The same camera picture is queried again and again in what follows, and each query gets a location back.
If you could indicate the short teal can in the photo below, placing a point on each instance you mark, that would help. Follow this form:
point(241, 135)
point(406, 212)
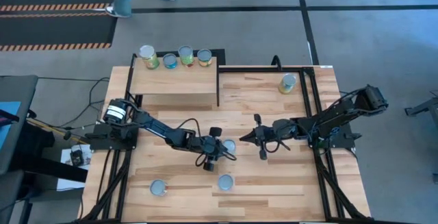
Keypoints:
point(170, 59)

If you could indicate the yellow label can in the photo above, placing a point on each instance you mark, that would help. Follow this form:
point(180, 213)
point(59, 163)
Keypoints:
point(204, 55)

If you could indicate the small black device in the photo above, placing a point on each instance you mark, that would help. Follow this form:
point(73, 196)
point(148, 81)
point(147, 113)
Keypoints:
point(77, 157)

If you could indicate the pale label can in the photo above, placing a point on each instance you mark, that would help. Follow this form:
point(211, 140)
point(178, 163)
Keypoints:
point(230, 145)

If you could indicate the yellow stick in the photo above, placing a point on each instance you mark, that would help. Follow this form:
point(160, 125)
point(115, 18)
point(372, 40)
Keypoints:
point(48, 129)

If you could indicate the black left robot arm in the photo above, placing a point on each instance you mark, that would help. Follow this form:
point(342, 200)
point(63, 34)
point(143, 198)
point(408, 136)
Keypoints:
point(161, 129)

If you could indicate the blue flat item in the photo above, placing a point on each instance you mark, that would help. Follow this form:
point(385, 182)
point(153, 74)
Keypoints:
point(8, 121)

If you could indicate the wooden shelf with black legs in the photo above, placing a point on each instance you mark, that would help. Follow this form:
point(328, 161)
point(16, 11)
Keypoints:
point(171, 80)

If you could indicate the green red spaghetti sauce can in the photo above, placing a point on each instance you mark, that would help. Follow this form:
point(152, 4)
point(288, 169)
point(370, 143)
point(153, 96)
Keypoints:
point(185, 51)

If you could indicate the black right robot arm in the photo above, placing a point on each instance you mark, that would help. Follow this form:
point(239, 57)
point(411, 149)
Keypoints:
point(335, 114)

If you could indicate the black furniture base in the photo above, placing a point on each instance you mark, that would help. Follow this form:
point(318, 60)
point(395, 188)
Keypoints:
point(37, 159)

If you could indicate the yellow-green label can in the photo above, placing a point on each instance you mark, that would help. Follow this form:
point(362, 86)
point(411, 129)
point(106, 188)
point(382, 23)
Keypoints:
point(288, 80)

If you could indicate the white mixed fruit can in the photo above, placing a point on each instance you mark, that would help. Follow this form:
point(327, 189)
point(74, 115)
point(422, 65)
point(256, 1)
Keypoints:
point(225, 182)

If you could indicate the black tripod stand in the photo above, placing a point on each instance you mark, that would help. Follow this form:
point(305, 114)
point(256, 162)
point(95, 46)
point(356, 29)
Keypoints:
point(424, 109)

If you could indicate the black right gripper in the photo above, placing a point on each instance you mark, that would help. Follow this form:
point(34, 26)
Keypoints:
point(284, 129)

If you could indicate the red white label can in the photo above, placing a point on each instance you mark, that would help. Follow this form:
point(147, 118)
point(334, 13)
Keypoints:
point(157, 187)

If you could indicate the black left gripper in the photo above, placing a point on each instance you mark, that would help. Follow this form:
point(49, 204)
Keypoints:
point(208, 147)

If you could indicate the black aluminium table frame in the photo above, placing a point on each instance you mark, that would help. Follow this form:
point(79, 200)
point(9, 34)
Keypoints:
point(256, 69)

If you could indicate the tall yellow-green carrots can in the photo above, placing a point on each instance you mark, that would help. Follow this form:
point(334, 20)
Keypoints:
point(148, 52)

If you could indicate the white paper sheet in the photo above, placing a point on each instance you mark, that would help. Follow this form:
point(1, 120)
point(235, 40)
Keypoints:
point(68, 183)

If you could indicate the grey desk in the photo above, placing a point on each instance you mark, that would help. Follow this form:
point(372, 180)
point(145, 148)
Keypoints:
point(24, 90)

